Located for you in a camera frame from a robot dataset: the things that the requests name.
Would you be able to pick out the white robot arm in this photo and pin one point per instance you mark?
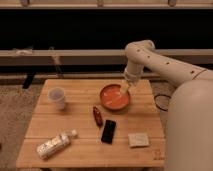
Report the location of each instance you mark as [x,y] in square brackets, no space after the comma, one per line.
[189,134]

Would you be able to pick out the orange ceramic bowl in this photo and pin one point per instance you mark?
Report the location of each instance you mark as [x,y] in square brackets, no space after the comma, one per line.
[113,99]

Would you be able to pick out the black smartphone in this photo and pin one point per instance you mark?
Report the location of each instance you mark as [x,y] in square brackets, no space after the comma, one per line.
[108,132]

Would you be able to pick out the beige square sponge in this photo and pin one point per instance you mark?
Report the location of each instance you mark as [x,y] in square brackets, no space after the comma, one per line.
[138,140]

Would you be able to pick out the wooden table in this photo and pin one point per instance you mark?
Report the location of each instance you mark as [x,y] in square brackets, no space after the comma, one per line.
[87,150]

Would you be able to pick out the long wooden beam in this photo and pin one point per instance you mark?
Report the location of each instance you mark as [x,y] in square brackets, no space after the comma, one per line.
[94,57]

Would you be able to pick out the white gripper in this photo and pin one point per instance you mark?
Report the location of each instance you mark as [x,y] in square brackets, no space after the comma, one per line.
[129,79]

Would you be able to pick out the clear plastic bottle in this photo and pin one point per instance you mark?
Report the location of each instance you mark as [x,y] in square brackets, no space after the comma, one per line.
[55,144]

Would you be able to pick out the translucent plastic cup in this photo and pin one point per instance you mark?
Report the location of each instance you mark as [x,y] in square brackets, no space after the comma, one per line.
[57,97]

